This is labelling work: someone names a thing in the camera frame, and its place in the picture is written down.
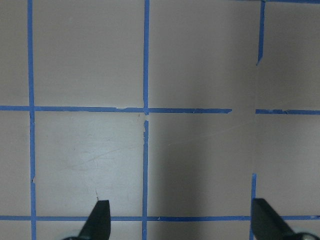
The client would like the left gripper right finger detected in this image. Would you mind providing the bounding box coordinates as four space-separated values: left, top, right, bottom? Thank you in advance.
251 198 299 240

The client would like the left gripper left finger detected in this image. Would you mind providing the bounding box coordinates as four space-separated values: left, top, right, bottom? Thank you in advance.
77 200 111 240

